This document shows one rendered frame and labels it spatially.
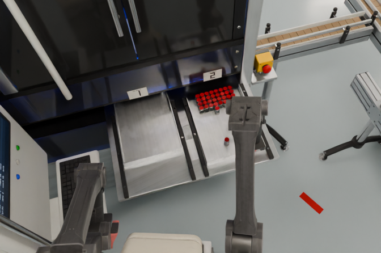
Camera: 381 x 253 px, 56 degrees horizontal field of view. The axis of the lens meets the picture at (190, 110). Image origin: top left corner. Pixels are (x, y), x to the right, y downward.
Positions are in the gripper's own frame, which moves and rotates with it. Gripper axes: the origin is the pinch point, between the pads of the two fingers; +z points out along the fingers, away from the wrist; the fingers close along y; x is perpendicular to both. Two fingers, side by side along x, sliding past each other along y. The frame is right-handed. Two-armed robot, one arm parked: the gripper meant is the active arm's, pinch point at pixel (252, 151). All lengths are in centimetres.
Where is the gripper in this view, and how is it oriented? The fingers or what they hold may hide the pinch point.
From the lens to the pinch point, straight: 153.2
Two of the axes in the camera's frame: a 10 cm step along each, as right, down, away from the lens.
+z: 0.9, 6.5, 7.5
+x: -9.7, 2.2, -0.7
